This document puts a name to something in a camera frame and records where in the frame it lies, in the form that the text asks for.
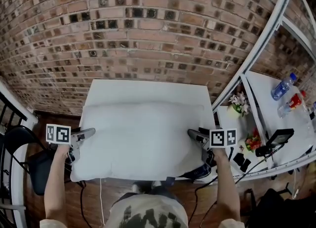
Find white flowers in vase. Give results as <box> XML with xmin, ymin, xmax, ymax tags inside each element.
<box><xmin>227</xmin><ymin>91</ymin><xmax>251</xmax><ymax>119</ymax></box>

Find blue label water bottle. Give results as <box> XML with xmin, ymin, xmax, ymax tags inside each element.
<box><xmin>271</xmin><ymin>73</ymin><xmax>297</xmax><ymax>101</ymax></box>

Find black folding chair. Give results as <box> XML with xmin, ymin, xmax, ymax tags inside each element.
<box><xmin>3</xmin><ymin>127</ymin><xmax>74</xmax><ymax>196</ymax></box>

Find white table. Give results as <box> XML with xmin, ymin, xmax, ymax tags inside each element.
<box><xmin>80</xmin><ymin>78</ymin><xmax>217</xmax><ymax>182</ymax></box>

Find thin black cable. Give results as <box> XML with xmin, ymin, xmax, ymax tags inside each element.
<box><xmin>79</xmin><ymin>181</ymin><xmax>92</xmax><ymax>228</ymax></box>

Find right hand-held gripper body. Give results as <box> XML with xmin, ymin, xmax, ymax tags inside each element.
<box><xmin>197</xmin><ymin>128</ymin><xmax>237</xmax><ymax>168</ymax></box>

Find white metal shelf rack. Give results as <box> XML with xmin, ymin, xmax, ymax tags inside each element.
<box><xmin>211</xmin><ymin>0</ymin><xmax>316</xmax><ymax>181</ymax></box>

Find person's printed beige shirt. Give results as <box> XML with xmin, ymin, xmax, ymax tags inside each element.
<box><xmin>39</xmin><ymin>193</ymin><xmax>245</xmax><ymax>228</ymax></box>

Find white cable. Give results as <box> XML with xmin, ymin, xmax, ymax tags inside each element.
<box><xmin>292</xmin><ymin>169</ymin><xmax>301</xmax><ymax>198</ymax></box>
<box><xmin>99</xmin><ymin>179</ymin><xmax>106</xmax><ymax>226</ymax></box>

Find red flower bunch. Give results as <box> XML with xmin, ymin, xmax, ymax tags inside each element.
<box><xmin>244</xmin><ymin>128</ymin><xmax>262</xmax><ymax>152</ymax></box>

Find person's left forearm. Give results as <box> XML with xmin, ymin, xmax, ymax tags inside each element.
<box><xmin>43</xmin><ymin>144</ymin><xmax>73</xmax><ymax>223</ymax></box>

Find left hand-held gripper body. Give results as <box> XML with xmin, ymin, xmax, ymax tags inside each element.
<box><xmin>45</xmin><ymin>124</ymin><xmax>86</xmax><ymax>166</ymax></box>

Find black metal railing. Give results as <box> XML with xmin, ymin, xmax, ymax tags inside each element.
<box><xmin>0</xmin><ymin>91</ymin><xmax>28</xmax><ymax>228</ymax></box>

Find small black box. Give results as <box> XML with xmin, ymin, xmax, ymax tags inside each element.
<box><xmin>240</xmin><ymin>160</ymin><xmax>252</xmax><ymax>173</ymax></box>
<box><xmin>233</xmin><ymin>152</ymin><xmax>245</xmax><ymax>166</ymax></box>

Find white pillow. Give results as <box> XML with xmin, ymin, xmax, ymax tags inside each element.
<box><xmin>70</xmin><ymin>101</ymin><xmax>212</xmax><ymax>182</ymax></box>

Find red label clear bottle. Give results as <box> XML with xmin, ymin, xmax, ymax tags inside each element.
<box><xmin>277</xmin><ymin>90</ymin><xmax>307</xmax><ymax>119</ymax></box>

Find person's right forearm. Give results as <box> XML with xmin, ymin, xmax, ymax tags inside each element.
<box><xmin>212</xmin><ymin>147</ymin><xmax>241</xmax><ymax>223</ymax></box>

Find black office chair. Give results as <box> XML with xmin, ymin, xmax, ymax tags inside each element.
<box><xmin>243</xmin><ymin>187</ymin><xmax>316</xmax><ymax>228</ymax></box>

